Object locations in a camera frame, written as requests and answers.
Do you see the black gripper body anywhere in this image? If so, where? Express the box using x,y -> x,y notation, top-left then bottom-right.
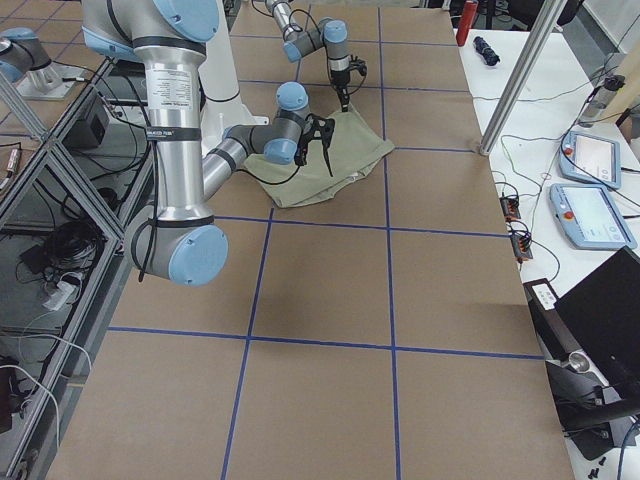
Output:
294,113 -> 336,166
327,55 -> 367,93

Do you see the sage green long-sleeve shirt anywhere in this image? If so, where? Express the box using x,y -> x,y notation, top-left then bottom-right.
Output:
244,108 -> 395,208

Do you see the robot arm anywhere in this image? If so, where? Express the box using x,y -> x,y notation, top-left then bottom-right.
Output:
252,1 -> 368,112
82,1 -> 335,286

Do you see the red cylinder tube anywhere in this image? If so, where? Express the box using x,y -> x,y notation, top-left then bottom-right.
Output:
456,0 -> 478,47

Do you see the folded dark blue umbrella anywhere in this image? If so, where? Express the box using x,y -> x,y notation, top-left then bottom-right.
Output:
473,36 -> 500,67

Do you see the orange black electronics board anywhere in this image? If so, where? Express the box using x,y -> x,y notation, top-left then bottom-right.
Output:
499,195 -> 533,264

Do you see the black box under rack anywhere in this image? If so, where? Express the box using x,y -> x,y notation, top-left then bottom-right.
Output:
63,97 -> 109,149

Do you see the upper teach pendant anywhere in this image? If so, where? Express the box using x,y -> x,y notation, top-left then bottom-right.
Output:
558,131 -> 622,190

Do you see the teach pendant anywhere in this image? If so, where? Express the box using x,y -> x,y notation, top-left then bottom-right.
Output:
549,183 -> 638,251
558,131 -> 622,190

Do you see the clear water bottle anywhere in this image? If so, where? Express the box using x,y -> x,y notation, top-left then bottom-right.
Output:
578,74 -> 625,128

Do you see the lower teach pendant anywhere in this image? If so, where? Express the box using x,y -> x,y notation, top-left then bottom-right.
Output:
549,183 -> 638,251

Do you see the white power strip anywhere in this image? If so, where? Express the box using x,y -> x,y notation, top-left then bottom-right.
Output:
42,280 -> 80,311

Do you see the black monitor with stand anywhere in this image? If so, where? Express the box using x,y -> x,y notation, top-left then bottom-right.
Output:
524,247 -> 639,460

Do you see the aluminium frame post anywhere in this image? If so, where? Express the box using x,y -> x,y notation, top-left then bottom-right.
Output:
478,0 -> 567,156

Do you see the aluminium frame rack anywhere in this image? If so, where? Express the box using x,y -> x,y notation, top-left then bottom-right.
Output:
1,60 -> 152,479

